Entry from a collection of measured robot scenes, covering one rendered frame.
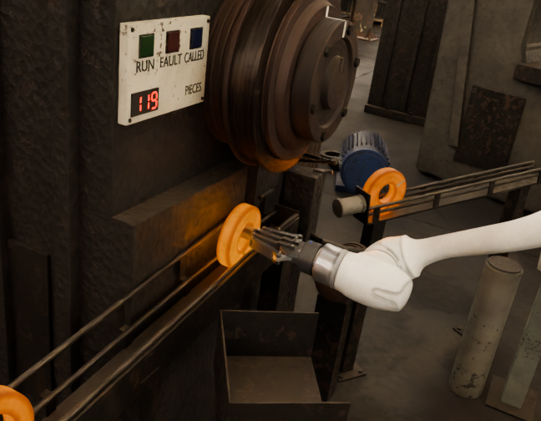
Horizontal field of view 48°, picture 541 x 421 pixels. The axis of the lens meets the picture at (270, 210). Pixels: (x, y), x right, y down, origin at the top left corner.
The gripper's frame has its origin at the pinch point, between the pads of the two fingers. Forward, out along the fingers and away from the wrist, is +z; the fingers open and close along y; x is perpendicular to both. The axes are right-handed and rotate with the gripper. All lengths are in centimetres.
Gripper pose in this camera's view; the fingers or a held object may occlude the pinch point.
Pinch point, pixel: (240, 230)
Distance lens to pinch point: 145.5
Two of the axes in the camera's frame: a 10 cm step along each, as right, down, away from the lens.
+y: 4.5, -3.2, 8.3
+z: -8.8, -3.3, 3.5
